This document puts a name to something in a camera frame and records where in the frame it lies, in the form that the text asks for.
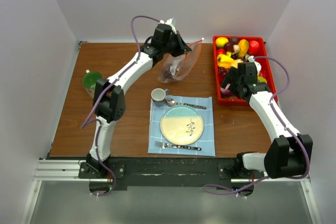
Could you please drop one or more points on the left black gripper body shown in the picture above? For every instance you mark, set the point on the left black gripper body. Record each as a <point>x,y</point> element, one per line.
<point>172,46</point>

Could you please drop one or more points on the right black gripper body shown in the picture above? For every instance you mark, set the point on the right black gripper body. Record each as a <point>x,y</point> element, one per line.
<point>239,83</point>

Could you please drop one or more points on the clear zip top bag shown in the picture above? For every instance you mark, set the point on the clear zip top bag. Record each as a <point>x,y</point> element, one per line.
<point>185,62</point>

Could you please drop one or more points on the dark red mango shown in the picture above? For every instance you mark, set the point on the dark red mango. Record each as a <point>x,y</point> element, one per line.
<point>169,73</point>

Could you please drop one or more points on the yellow bell pepper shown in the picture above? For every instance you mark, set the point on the yellow bell pepper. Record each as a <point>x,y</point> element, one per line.
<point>224,61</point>

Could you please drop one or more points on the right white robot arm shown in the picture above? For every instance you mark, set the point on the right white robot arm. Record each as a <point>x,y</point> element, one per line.
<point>290,151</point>

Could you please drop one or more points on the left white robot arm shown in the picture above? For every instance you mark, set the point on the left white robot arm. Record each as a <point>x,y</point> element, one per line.
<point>109,97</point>

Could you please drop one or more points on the purple grape bunch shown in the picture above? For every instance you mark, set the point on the purple grape bunch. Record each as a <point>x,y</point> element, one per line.
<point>223,71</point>

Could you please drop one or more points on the yellow star fruit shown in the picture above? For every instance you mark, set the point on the yellow star fruit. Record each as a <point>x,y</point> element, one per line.
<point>262,79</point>

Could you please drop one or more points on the purple onion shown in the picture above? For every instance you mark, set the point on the purple onion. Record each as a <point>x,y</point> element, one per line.
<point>225,92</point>

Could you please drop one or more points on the orange yellow mango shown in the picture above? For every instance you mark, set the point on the orange yellow mango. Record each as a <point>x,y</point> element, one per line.
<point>244,46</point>

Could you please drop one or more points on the yellow peach top left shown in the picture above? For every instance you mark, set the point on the yellow peach top left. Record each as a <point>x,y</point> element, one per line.
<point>221,42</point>

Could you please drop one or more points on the red apple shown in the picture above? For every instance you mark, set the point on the red apple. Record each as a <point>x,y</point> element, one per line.
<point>254,47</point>

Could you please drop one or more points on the grey mug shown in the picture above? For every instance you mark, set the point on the grey mug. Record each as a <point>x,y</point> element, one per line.
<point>158,96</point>

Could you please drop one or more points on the metal spoon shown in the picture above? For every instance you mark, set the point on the metal spoon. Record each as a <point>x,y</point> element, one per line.
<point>172,102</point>

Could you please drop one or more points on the blue checked placemat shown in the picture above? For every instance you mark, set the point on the blue checked placemat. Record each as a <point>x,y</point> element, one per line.
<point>206,142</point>

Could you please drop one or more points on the beige and teal plate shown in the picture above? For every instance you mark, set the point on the beige and teal plate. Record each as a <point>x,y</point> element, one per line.
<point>181,125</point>

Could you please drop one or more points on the green glass cup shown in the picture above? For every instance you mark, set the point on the green glass cup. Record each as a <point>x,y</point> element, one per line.
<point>89,81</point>

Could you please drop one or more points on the metal fork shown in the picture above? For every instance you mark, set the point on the metal fork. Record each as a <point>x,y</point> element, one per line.
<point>166,145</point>

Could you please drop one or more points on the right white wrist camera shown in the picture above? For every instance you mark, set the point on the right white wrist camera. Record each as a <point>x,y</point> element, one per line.
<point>251,58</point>

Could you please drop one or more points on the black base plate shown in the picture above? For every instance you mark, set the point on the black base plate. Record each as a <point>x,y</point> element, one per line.
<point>119,173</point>

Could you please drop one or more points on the aluminium frame rail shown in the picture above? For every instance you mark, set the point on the aluminium frame rail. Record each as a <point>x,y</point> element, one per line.
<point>57,170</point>

